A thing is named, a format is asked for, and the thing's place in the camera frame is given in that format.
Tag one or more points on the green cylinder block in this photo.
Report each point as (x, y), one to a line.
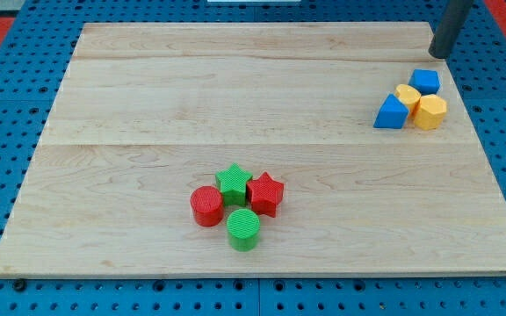
(243, 227)

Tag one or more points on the blue cube block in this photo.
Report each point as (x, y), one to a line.
(425, 81)

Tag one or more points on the red star block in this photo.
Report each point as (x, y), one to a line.
(264, 195)

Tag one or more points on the green star block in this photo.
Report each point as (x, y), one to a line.
(231, 183)

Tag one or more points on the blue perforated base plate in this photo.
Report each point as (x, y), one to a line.
(33, 58)

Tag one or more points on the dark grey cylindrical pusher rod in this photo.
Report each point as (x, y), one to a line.
(448, 29)

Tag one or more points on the light wooden board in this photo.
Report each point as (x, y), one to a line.
(149, 112)

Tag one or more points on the blue triangular prism block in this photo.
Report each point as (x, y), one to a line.
(392, 114)

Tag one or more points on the yellow hexagon block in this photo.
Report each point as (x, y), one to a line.
(430, 112)

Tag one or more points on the red cylinder block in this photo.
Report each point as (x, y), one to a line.
(207, 206)

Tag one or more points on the yellow pentagon block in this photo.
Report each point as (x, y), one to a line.
(408, 95)

